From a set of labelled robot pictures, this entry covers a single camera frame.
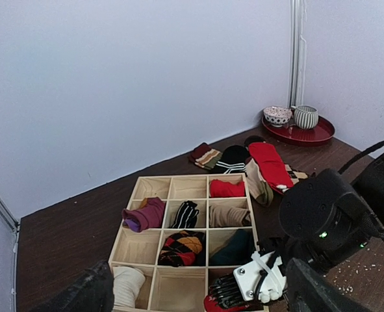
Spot red folded sock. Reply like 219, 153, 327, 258
248, 142, 294, 194

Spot striped ceramic cup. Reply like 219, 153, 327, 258
292, 105, 319, 130

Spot beige brown folded sock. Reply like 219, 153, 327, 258
246, 159, 274, 207

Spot dotted white bowl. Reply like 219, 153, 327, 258
263, 106, 292, 127

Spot brown striped folded sock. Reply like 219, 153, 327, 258
188, 142, 222, 171

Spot strawberry pattern sock in box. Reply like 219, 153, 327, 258
157, 230, 206, 267

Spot black striped sock in box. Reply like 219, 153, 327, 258
170, 201, 199, 229

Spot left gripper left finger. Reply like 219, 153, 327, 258
31, 261, 114, 312

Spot red rolled sock in box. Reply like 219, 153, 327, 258
209, 179, 246, 198

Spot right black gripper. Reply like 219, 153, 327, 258
207, 167, 384, 312

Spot cream and brown sock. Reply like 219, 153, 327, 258
113, 266, 146, 308

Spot wooden compartment box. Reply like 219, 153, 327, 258
109, 174, 257, 311

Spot red plate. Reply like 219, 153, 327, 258
261, 116, 335, 147

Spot teal sock in box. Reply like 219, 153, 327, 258
209, 229, 255, 266

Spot purple sock in box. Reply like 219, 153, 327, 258
122, 197, 166, 233

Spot aluminium frame post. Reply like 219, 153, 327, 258
0, 172, 19, 233
288, 0, 307, 109

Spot argyle patterned sock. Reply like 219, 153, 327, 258
285, 164, 309, 185

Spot black white striped sock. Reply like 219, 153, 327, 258
211, 145, 250, 174

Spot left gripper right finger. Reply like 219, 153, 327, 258
286, 258, 369, 312

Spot red sock with stripes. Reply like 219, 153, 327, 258
203, 294, 264, 312

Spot left aluminium frame post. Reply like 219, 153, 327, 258
0, 172, 19, 233

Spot right aluminium frame post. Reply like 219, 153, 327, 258
288, 0, 307, 109

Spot beige sock in box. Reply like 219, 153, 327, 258
209, 204, 251, 228

